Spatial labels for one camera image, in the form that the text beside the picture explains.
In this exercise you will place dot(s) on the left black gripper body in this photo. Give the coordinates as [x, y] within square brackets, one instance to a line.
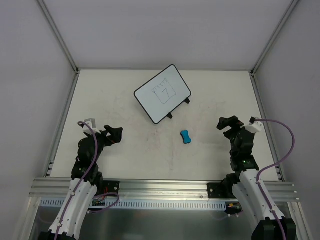
[106, 137]

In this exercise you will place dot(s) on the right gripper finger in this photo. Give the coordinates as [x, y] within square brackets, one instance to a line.
[232, 122]
[230, 134]

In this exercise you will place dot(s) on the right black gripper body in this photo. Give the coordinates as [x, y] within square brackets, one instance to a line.
[232, 130]

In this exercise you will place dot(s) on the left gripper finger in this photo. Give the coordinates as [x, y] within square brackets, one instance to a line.
[116, 135]
[110, 131]

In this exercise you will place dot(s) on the blue bone-shaped eraser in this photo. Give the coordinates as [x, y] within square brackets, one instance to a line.
[185, 137]

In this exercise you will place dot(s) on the small black-framed whiteboard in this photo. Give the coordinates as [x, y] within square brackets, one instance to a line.
[162, 94]

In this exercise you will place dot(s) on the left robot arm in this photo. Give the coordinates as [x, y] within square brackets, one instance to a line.
[86, 183]

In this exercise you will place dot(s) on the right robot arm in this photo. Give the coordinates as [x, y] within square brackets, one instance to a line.
[267, 221]

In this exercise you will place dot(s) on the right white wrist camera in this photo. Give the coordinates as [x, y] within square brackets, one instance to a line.
[254, 126]

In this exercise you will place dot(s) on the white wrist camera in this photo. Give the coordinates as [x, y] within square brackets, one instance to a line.
[254, 126]
[90, 126]

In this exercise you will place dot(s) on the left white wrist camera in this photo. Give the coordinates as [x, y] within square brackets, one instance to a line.
[90, 126]

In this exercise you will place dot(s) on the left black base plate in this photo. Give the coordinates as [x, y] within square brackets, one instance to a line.
[110, 187]

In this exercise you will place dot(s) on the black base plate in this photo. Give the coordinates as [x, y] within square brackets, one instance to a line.
[110, 187]
[216, 190]

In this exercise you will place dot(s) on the right side aluminium rail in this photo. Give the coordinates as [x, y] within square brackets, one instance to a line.
[267, 128]

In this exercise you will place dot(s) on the aluminium rail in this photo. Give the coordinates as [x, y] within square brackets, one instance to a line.
[176, 190]
[60, 127]
[267, 128]

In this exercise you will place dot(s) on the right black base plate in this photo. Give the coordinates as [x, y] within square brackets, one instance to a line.
[216, 190]

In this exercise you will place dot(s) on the whiteboard wire stand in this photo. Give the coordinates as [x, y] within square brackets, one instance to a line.
[178, 108]

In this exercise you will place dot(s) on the left side aluminium rail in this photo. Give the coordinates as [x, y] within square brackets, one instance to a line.
[60, 127]

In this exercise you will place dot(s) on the aluminium front rail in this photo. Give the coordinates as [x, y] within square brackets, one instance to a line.
[176, 190]

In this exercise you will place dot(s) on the white slotted cable duct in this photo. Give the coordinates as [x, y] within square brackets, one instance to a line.
[201, 205]

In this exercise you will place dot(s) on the right aluminium corner post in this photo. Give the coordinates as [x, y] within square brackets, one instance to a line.
[287, 14]

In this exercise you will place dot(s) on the aluminium corner post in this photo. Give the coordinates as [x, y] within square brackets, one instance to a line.
[49, 18]
[287, 14]

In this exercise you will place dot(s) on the left aluminium corner post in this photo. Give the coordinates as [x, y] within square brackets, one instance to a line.
[49, 18]

